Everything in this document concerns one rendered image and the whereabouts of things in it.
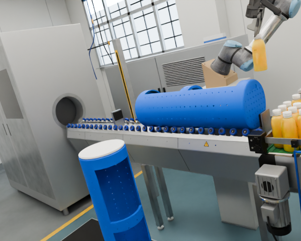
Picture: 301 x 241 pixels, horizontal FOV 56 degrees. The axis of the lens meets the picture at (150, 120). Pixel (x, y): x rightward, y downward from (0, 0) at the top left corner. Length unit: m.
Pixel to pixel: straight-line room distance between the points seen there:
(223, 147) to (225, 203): 0.84
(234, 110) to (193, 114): 0.28
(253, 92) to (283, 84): 2.85
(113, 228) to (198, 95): 0.93
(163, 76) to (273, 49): 1.64
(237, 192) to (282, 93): 2.48
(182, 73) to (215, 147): 2.00
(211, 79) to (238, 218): 1.14
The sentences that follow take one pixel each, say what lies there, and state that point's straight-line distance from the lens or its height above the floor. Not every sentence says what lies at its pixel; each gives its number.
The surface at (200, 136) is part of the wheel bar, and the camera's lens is 1.82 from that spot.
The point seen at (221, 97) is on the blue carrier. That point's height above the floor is 1.17.
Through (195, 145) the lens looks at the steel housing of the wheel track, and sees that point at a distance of 1.85.
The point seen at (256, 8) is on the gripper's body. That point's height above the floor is 1.59.
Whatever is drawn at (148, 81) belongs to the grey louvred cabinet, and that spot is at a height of 1.12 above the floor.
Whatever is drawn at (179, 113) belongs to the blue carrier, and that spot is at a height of 1.09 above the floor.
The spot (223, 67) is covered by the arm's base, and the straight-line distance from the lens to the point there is 2.14.
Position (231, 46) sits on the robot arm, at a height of 1.42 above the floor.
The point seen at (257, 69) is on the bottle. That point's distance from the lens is 1.64.
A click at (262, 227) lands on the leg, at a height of 0.34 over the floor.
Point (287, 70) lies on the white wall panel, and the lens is 4.47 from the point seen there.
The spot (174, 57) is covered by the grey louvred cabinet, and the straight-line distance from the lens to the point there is 3.67.
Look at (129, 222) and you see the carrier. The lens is 1.76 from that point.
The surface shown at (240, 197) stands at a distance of 2.38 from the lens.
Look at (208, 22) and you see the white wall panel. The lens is 4.49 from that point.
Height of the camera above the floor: 1.51
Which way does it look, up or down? 13 degrees down
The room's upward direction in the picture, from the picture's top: 14 degrees counter-clockwise
